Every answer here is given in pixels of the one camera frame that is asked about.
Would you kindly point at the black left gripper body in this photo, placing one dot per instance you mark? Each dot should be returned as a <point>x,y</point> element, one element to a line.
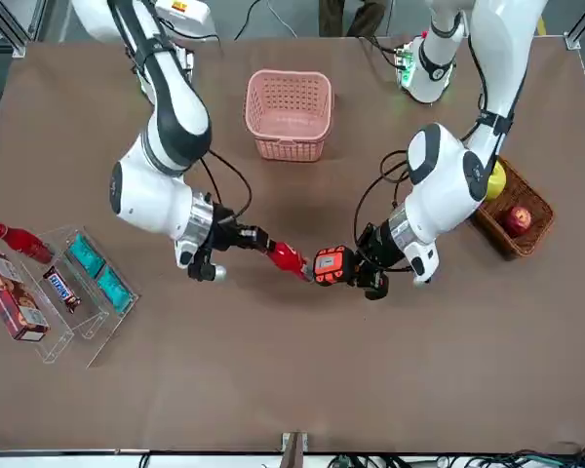
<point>382,246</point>

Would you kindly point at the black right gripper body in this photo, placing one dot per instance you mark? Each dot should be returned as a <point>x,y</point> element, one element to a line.
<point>224,231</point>

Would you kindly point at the red Coca-Cola bottle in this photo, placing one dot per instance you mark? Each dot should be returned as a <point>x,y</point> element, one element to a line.
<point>290,261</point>
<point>24,243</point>

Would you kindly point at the orange black barcode scanner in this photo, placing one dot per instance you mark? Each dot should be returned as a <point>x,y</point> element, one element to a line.
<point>334,265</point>

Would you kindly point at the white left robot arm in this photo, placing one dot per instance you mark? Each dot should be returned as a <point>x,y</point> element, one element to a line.
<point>448,180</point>

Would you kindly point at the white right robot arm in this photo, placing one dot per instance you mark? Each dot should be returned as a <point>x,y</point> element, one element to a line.
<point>175,122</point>

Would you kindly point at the pink plastic basket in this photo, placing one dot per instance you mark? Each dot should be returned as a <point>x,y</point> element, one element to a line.
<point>287,117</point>

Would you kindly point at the teal snack packet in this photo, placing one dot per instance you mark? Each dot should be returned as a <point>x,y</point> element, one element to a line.
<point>113,290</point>
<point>89,251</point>

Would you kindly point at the yellow apple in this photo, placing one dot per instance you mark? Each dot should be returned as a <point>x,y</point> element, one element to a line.
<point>496,183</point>

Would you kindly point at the red apple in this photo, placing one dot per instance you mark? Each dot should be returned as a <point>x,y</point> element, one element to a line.
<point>518,220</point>

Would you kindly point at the brown wicker tray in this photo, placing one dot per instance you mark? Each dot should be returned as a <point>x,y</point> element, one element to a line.
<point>536,234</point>

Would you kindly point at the clear acrylic shelf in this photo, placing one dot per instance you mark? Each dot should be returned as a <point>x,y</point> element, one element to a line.
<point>97,322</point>

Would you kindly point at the Snickers chocolate bar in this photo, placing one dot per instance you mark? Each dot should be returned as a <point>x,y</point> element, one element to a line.
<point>62,290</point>

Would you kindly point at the red cookie box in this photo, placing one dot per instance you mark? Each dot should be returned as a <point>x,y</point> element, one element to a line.
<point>10,297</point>

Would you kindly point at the person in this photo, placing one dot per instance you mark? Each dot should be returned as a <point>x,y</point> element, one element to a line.
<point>356,17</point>

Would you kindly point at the aluminium post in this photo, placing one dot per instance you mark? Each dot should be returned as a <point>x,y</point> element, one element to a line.
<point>295,451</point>

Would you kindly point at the aluminium frame bar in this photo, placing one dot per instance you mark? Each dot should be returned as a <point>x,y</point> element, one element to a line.
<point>10,36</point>

